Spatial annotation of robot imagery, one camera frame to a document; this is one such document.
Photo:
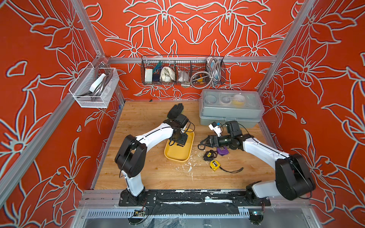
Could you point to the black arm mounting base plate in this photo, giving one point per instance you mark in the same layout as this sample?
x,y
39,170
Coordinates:
x,y
240,198

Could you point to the white mesh wall basket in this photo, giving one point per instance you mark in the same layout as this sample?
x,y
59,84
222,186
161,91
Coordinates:
x,y
102,95

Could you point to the white cloth in basket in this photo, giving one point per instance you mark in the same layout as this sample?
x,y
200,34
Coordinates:
x,y
167,74

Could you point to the black yellow tape measure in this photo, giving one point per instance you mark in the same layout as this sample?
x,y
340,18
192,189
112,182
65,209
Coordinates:
x,y
210,155

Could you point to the black wire wall basket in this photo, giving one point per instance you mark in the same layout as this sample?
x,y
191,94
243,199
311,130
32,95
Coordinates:
x,y
198,72

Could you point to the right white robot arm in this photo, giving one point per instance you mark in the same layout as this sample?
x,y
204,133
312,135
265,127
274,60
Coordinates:
x,y
292,176

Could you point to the white device in mesh basket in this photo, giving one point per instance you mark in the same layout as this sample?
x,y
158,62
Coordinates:
x,y
96,83

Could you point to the grey plastic lidded toolbox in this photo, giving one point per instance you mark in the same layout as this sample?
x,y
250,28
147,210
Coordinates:
x,y
222,106

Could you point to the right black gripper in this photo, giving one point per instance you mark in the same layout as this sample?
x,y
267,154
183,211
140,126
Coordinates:
x,y
214,139

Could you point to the purple tape measure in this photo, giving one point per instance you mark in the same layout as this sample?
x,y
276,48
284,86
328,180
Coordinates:
x,y
222,151

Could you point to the white box in basket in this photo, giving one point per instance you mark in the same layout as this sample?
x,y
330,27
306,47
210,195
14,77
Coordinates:
x,y
148,75

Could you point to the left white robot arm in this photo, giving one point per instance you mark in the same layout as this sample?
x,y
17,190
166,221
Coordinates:
x,y
131,155

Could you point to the yellow plastic storage tray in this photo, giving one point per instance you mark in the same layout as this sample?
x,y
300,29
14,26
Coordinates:
x,y
178,153

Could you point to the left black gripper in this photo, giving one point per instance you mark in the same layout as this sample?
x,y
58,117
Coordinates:
x,y
184,139

